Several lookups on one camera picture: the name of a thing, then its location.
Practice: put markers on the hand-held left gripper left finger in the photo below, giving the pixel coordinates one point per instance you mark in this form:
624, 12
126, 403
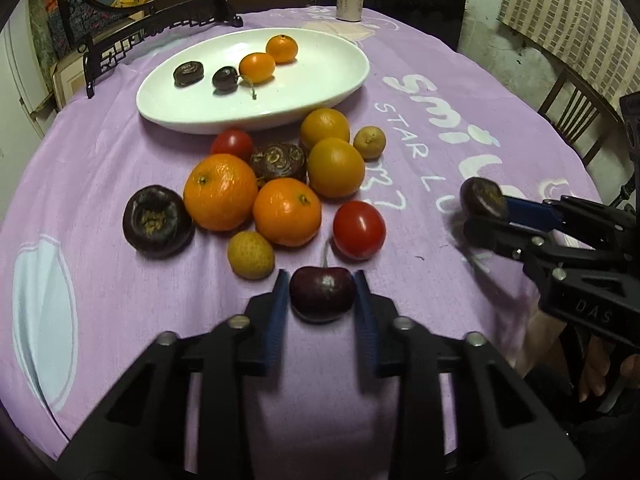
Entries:
279, 312

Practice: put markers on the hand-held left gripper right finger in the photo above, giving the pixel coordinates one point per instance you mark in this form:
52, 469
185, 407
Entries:
365, 322

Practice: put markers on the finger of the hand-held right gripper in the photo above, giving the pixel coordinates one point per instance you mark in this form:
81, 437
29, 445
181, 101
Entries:
530, 212
500, 239

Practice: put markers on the dark red cherry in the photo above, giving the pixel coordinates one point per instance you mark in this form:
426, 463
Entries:
322, 294
225, 80

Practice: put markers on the tan longan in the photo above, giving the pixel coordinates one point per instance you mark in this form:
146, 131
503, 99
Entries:
369, 143
251, 255

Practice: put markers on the small red tomato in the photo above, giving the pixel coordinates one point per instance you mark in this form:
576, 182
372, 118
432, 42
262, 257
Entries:
231, 144
359, 230

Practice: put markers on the large orange mandarin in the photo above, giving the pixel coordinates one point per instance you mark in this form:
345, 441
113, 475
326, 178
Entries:
220, 192

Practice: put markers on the spiral-top water chestnut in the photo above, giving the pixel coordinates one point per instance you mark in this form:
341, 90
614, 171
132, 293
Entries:
278, 161

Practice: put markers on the large dark water chestnut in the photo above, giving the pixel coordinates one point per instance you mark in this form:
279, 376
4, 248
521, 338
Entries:
158, 220

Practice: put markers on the yellow-orange tangerine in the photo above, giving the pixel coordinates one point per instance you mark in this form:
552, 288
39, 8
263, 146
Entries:
325, 126
336, 168

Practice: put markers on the white oval plate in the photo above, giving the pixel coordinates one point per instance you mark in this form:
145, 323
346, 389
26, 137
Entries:
310, 85

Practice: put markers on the person's right hand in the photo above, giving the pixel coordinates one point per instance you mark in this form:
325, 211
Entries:
596, 367

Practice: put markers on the person's leg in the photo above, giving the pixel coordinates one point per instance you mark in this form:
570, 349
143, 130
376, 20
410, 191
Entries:
542, 345

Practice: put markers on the wooden chair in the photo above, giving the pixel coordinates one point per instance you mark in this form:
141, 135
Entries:
582, 110

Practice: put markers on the brick-pattern hanging cloth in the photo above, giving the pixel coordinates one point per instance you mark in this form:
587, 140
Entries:
565, 10

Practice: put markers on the purple printed tablecloth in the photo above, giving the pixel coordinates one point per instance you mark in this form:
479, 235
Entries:
100, 160

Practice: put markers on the small orange tangerine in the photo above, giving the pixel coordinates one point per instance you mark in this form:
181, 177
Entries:
256, 68
282, 48

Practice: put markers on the white drink can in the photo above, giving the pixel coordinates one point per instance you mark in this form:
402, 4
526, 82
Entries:
349, 5

